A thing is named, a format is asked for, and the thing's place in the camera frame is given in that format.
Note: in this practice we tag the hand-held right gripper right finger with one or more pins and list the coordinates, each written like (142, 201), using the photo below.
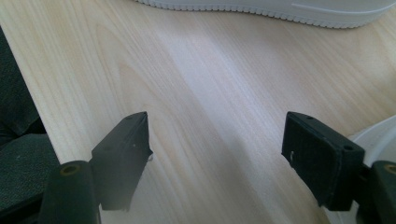
(323, 161)

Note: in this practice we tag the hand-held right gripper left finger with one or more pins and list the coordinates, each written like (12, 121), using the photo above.
(120, 161)

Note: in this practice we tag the white sneaker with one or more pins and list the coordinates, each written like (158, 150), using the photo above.
(280, 7)
(378, 141)

